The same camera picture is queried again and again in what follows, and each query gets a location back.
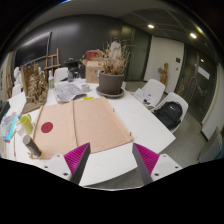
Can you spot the small yellow note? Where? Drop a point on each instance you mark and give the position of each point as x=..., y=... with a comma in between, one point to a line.
x=88, y=98

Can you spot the ceiling spotlights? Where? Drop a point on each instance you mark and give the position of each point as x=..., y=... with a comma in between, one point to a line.
x=151, y=26

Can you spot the large black box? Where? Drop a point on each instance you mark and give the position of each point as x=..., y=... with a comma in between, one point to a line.
x=4, y=110

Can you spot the white chair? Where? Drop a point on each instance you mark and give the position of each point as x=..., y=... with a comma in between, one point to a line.
x=60, y=74
x=176, y=98
x=155, y=88

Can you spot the folded newspaper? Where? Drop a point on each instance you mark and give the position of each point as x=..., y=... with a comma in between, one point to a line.
x=68, y=91

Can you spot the dried plant in grey pot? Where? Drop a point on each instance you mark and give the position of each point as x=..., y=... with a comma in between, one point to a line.
x=111, y=81

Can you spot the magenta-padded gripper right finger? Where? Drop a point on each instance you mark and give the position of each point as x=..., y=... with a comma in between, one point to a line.
x=146, y=156

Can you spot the red box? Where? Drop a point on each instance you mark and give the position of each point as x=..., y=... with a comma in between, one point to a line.
x=92, y=55

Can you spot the wooden figure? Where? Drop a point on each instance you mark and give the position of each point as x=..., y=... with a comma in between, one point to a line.
x=163, y=74

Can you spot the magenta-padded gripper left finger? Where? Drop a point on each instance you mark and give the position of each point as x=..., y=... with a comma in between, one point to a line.
x=76, y=155

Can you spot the small white cup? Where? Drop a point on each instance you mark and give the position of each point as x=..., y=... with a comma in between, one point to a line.
x=85, y=87

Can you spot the small grey glass bottle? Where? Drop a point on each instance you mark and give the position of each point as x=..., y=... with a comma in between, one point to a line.
x=70, y=76

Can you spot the dark wall screen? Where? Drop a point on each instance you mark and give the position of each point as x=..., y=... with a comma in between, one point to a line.
x=31, y=50

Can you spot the brown wooden sculpture model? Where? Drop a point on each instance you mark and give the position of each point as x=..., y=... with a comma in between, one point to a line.
x=35, y=88

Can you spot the black backpack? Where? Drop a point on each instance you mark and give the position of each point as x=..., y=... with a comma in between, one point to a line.
x=168, y=115

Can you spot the flat round red coaster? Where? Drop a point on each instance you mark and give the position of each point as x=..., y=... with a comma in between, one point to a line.
x=47, y=127

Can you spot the white spray bottle green label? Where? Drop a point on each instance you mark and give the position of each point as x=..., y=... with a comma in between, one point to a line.
x=51, y=81

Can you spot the large brown cardboard sheet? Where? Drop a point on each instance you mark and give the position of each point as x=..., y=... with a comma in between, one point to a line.
x=93, y=123

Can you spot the wooden easel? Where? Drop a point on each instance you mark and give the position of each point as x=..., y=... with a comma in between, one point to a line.
x=52, y=65

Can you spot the yellow-green mug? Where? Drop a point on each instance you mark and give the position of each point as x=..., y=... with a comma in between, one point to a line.
x=26, y=124

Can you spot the grey plant saucer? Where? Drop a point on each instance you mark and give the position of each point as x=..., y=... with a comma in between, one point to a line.
x=110, y=96

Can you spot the brown cardboard box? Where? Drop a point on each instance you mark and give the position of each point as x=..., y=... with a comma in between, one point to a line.
x=93, y=71

